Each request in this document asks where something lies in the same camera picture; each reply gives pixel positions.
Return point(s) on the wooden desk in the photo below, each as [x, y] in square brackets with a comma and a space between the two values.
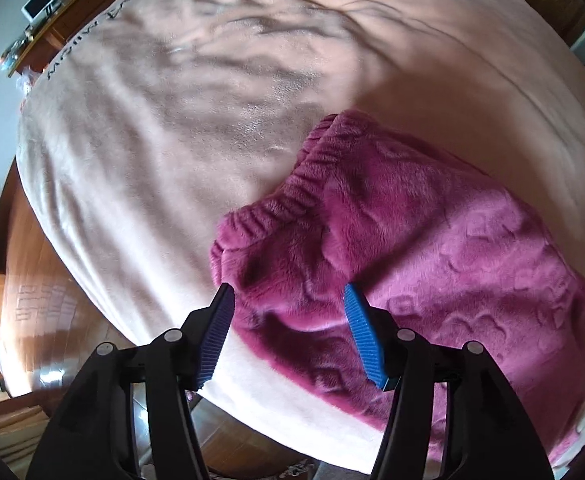
[80, 7]

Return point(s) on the white monitor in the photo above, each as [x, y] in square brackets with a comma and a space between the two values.
[40, 2]

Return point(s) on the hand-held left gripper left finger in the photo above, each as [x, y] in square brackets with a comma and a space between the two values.
[217, 340]

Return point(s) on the magenta fleece pants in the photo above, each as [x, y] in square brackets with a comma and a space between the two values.
[447, 240]

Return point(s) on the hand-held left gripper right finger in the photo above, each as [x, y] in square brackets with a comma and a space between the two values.
[365, 340]

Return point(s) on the pink plush blanket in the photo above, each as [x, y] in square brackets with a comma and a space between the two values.
[172, 135]

